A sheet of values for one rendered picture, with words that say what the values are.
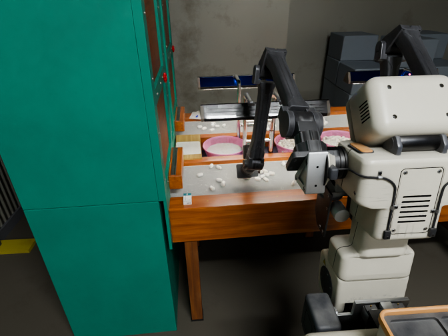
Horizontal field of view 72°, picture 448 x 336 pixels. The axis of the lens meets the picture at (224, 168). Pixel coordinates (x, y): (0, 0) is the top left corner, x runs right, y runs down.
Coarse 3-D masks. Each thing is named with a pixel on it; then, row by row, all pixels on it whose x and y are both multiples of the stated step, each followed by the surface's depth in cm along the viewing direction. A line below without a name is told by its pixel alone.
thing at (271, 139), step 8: (248, 96) 152; (272, 96) 162; (248, 104) 145; (280, 104) 147; (248, 120) 167; (272, 120) 168; (272, 128) 170; (272, 136) 173; (272, 144) 175; (272, 152) 179
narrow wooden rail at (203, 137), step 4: (324, 128) 208; (328, 128) 208; (332, 128) 208; (336, 128) 208; (340, 128) 208; (344, 128) 208; (348, 128) 208; (248, 132) 204; (252, 132) 204; (268, 132) 203; (276, 132) 203; (332, 132) 205; (176, 136) 200; (200, 136) 199; (204, 136) 199; (208, 136) 199; (212, 136) 199; (216, 136) 199; (236, 136) 200; (248, 136) 200; (268, 136) 202; (204, 140) 199; (216, 140) 200; (268, 144) 205
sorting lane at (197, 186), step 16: (192, 176) 160; (208, 176) 160; (224, 176) 160; (272, 176) 160; (288, 176) 159; (176, 192) 148; (192, 192) 148; (208, 192) 147; (224, 192) 147; (240, 192) 147
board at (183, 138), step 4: (180, 136) 197; (184, 136) 196; (188, 136) 196; (192, 136) 196; (196, 136) 196; (176, 140) 191; (180, 140) 191; (184, 140) 191; (188, 140) 191; (192, 140) 191; (196, 140) 191; (200, 140) 191; (200, 144) 186; (184, 156) 172; (188, 156) 172; (192, 156) 172; (196, 156) 172; (200, 156) 172
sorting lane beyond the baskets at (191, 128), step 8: (328, 120) 228; (336, 120) 228; (344, 120) 228; (192, 128) 218; (200, 128) 218; (208, 128) 217; (216, 128) 217; (224, 128) 217; (232, 128) 217; (248, 128) 216
